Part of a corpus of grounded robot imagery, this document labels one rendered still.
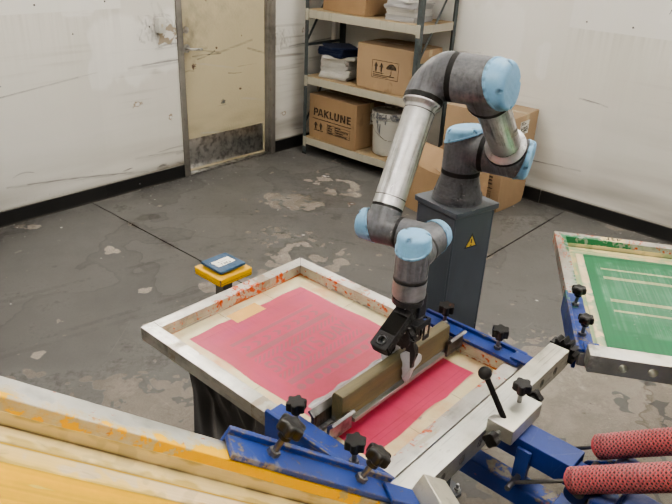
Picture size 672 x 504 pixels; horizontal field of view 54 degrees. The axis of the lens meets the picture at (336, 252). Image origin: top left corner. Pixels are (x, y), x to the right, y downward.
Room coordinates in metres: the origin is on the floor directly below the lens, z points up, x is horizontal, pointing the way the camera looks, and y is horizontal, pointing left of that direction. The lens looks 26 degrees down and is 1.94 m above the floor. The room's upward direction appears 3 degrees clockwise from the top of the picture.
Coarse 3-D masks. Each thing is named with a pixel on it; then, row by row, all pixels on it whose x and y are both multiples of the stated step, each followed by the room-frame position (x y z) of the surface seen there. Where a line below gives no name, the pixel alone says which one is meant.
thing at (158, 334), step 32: (256, 288) 1.69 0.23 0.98; (352, 288) 1.69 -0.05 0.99; (160, 320) 1.47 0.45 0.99; (192, 320) 1.52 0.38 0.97; (192, 352) 1.34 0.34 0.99; (480, 352) 1.41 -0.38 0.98; (224, 384) 1.22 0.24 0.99; (480, 384) 1.27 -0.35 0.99; (256, 416) 1.15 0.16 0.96; (448, 416) 1.15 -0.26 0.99; (416, 448) 1.04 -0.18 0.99
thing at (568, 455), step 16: (528, 432) 1.05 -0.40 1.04; (544, 432) 1.05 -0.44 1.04; (512, 448) 1.03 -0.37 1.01; (528, 448) 1.01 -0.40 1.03; (544, 448) 1.00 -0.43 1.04; (560, 448) 1.01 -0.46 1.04; (576, 448) 1.01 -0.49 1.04; (544, 464) 0.99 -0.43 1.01; (560, 464) 0.97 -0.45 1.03; (576, 464) 0.97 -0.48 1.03
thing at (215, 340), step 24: (216, 336) 1.46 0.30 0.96; (240, 336) 1.47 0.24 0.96; (240, 360) 1.36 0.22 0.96; (264, 384) 1.27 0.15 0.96; (288, 384) 1.28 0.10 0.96; (336, 384) 1.29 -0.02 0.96; (384, 408) 1.21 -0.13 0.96; (408, 408) 1.21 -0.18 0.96; (360, 432) 1.12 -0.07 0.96; (384, 432) 1.13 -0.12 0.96
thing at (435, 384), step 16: (304, 288) 1.74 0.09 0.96; (272, 304) 1.64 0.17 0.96; (288, 304) 1.65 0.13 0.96; (304, 304) 1.65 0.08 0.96; (320, 304) 1.65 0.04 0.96; (272, 320) 1.56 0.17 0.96; (352, 320) 1.58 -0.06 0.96; (368, 320) 1.58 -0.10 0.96; (368, 352) 1.43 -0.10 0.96; (352, 368) 1.35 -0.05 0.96; (432, 368) 1.37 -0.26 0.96; (448, 368) 1.37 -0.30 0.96; (416, 384) 1.30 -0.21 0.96; (432, 384) 1.30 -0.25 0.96; (448, 384) 1.31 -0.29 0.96; (416, 400) 1.24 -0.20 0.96; (432, 400) 1.24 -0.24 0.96
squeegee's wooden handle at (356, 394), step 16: (432, 336) 1.36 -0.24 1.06; (448, 336) 1.41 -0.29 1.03; (400, 352) 1.28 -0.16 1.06; (432, 352) 1.36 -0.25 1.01; (384, 368) 1.22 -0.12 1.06; (400, 368) 1.26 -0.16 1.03; (416, 368) 1.31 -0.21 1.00; (352, 384) 1.15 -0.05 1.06; (368, 384) 1.17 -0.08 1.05; (384, 384) 1.21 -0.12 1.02; (336, 400) 1.11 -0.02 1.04; (352, 400) 1.13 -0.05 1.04; (368, 400) 1.17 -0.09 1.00; (336, 416) 1.11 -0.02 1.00
